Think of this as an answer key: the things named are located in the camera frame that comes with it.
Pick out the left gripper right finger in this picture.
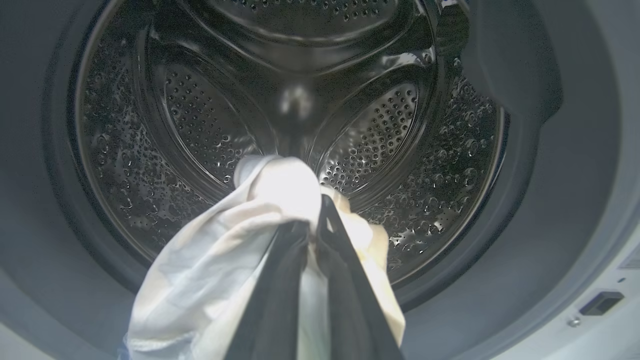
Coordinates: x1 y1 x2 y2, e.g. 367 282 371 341
314 194 406 360

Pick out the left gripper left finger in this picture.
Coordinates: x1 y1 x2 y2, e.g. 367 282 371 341
224 221 311 360

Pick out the white garment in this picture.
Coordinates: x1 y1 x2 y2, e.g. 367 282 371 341
120 155 331 360

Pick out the grey rubber door gasket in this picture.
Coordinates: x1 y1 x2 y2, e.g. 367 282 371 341
0 0 621 360

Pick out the white front-load washing machine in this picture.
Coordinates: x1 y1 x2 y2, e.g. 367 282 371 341
0 0 640 360

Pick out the perforated steel washer drum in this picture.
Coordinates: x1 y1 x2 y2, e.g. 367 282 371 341
72 0 506 286

